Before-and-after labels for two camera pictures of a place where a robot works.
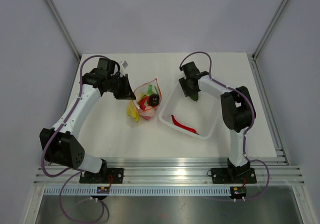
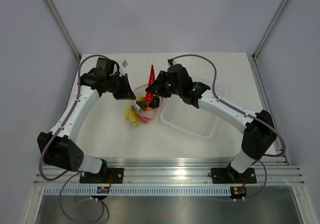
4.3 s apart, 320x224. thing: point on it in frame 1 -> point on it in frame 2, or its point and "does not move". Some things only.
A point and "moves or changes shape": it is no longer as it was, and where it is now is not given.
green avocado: (194, 96) moves or changes shape
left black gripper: (127, 92) does not move
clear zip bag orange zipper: (148, 97) does not move
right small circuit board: (238, 191) does not move
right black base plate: (224, 175) does not move
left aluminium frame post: (60, 21) does not move
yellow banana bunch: (131, 110) moves or changes shape
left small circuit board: (103, 189) does not move
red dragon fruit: (147, 111) -> (144, 119)
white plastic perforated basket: (197, 118) does not move
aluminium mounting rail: (270, 171) does not move
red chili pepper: (183, 127) -> (150, 94)
